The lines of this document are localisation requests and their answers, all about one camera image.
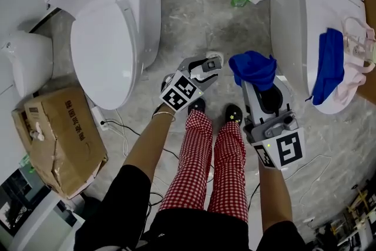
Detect person's black shirt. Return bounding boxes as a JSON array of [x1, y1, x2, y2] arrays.
[[75, 164, 306, 251]]

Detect torn large cardboard box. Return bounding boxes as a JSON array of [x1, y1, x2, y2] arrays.
[[11, 86, 109, 200]]

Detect person's left forearm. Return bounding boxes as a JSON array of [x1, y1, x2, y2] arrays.
[[122, 104, 176, 183]]

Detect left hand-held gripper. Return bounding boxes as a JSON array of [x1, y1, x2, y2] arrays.
[[159, 56, 220, 112]]

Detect blue cleaning cloth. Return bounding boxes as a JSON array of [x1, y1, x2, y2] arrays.
[[228, 51, 278, 92], [304, 27, 345, 106]]

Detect white flat-lid smart toilet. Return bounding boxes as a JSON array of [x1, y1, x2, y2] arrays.
[[270, 0, 368, 115]]

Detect white toilet brush grey handle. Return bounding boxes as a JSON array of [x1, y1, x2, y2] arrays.
[[202, 57, 223, 73]]

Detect black power cable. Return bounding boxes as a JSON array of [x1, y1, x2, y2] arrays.
[[101, 119, 180, 159]]

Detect person's left black slipper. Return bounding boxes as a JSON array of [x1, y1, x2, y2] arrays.
[[187, 98, 206, 112]]

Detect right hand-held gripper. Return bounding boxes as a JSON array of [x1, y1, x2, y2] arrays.
[[241, 79, 306, 170]]

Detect person's black slipper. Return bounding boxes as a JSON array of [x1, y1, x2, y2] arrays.
[[187, 98, 206, 112], [224, 104, 243, 124]]

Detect clear bottle with pink strap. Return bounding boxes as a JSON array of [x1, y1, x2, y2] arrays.
[[342, 16, 376, 64]]

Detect thin gold bracelet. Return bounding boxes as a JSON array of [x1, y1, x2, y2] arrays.
[[152, 111, 176, 121]]

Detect white power strip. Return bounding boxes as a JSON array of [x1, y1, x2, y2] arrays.
[[90, 105, 109, 130]]

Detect pink cloth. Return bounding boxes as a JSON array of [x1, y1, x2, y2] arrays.
[[334, 63, 368, 105]]

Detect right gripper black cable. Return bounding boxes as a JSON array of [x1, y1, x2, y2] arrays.
[[246, 182, 261, 212]]

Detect white cable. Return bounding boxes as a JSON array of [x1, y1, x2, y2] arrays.
[[281, 154, 333, 206], [116, 108, 130, 156]]

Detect dark glass window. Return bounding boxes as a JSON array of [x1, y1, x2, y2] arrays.
[[0, 167, 56, 239]]

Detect person's right black slipper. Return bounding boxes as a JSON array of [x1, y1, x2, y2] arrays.
[[224, 104, 243, 124]]

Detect person's right forearm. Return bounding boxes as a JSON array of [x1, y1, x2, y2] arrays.
[[257, 166, 294, 232]]

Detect white toilet with tank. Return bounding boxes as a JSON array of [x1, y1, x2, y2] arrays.
[[43, 0, 162, 111]]

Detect person's red checked trousers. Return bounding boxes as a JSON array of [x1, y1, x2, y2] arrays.
[[158, 110, 249, 223]]

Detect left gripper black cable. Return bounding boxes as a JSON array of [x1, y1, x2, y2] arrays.
[[148, 190, 164, 215]]

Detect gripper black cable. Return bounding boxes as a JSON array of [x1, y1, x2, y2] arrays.
[[246, 182, 261, 212], [148, 190, 164, 215]]

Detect small white pump dispenser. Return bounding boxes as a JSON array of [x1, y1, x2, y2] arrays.
[[29, 122, 45, 142]]

